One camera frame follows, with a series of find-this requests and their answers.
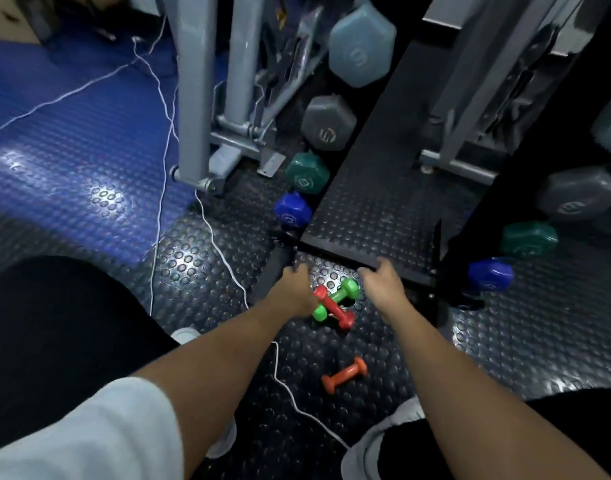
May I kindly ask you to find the person's left hand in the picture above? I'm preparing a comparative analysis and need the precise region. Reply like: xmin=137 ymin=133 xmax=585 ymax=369
xmin=267 ymin=264 xmax=320 ymax=319

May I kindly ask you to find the person's right hand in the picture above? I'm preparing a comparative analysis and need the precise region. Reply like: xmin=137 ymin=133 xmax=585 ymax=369
xmin=357 ymin=258 xmax=411 ymax=323

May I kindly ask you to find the person's right forearm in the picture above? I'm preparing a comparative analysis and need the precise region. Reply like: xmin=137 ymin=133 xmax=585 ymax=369
xmin=391 ymin=305 xmax=611 ymax=480

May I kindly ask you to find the person's left forearm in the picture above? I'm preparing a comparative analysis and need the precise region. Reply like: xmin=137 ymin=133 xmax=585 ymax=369
xmin=130 ymin=302 xmax=296 ymax=480

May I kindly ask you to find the small green dumbbell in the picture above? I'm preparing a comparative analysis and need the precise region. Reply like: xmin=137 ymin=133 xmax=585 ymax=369
xmin=312 ymin=278 xmax=360 ymax=322

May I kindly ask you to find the small red dumbbell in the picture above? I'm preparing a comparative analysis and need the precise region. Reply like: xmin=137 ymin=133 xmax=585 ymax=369
xmin=313 ymin=286 xmax=356 ymax=330

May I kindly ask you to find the small orange dumbbell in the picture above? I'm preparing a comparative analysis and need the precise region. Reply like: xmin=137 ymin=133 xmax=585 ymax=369
xmin=321 ymin=356 xmax=369 ymax=395

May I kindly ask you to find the dark green hexagonal dumbbell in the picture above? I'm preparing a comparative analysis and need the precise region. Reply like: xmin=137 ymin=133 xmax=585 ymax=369
xmin=500 ymin=221 xmax=559 ymax=259
xmin=285 ymin=152 xmax=331 ymax=196

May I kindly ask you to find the black dumbbell rack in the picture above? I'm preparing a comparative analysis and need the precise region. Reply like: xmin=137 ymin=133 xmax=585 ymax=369
xmin=250 ymin=0 xmax=611 ymax=328

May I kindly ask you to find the white left shoe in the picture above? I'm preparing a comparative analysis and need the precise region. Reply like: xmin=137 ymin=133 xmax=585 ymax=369
xmin=171 ymin=327 xmax=238 ymax=460

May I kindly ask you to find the white shoe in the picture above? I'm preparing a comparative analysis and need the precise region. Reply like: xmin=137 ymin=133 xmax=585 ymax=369
xmin=340 ymin=395 xmax=427 ymax=480
xmin=171 ymin=327 xmax=238 ymax=460

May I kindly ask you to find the grey hexagonal dumbbell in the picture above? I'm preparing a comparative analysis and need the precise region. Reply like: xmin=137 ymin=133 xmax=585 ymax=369
xmin=537 ymin=166 xmax=611 ymax=223
xmin=301 ymin=95 xmax=358 ymax=152

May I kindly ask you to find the white right shoe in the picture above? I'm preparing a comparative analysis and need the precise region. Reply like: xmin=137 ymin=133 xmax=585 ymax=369
xmin=340 ymin=395 xmax=427 ymax=480

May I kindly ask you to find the white shirt sleeve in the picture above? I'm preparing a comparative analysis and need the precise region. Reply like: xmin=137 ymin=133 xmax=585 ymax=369
xmin=0 ymin=377 xmax=184 ymax=480

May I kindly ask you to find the thin white cable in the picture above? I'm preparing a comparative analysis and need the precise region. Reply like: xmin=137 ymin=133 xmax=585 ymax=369
xmin=131 ymin=37 xmax=181 ymax=318
xmin=0 ymin=16 xmax=169 ymax=139
xmin=193 ymin=189 xmax=352 ymax=451

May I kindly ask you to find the grey metal machine frame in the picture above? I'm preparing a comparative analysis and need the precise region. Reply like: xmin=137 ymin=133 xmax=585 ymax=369
xmin=418 ymin=0 xmax=593 ymax=186
xmin=158 ymin=0 xmax=331 ymax=198

